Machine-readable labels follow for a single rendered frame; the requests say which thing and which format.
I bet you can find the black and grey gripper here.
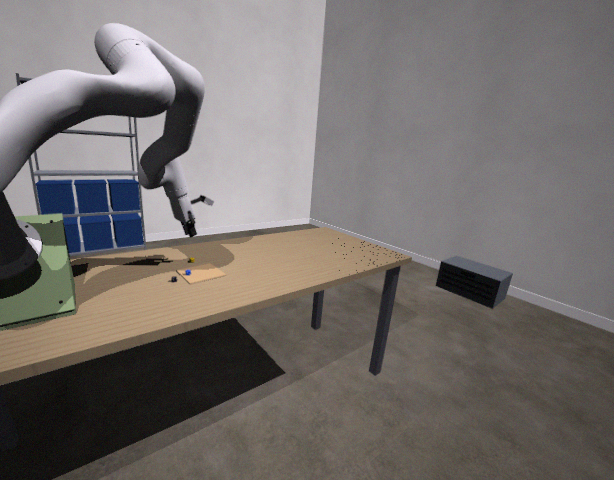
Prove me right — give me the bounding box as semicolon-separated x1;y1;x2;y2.
168;193;197;237

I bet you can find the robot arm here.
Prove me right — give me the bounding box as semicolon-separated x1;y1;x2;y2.
0;23;205;280

